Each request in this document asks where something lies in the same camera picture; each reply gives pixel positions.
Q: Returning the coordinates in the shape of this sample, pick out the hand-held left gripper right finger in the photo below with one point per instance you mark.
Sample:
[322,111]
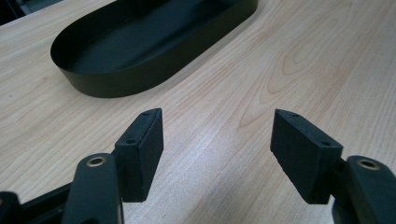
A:
[303,155]

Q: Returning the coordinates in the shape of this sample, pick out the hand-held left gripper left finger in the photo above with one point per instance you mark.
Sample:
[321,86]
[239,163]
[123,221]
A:
[141,155]

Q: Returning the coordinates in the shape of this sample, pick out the black oval stand base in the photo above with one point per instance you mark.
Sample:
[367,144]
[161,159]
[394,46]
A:
[140,46]

